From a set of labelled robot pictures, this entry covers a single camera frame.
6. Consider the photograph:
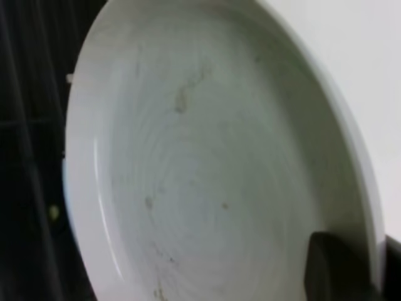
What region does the light blue plate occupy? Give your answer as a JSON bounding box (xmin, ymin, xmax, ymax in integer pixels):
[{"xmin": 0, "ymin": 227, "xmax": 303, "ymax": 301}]
[{"xmin": 61, "ymin": 158, "xmax": 75, "ymax": 236}]

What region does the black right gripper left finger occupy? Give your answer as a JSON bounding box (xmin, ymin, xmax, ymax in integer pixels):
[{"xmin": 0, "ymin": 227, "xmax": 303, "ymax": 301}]
[{"xmin": 304, "ymin": 232, "xmax": 381, "ymax": 301}]

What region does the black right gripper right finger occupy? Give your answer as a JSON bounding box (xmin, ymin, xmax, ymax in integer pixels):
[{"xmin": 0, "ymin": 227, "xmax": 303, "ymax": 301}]
[{"xmin": 383, "ymin": 236, "xmax": 401, "ymax": 301}]

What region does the grey round plate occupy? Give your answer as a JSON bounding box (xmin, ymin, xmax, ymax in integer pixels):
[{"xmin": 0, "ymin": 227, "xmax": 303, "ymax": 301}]
[{"xmin": 65, "ymin": 1, "xmax": 385, "ymax": 300}]

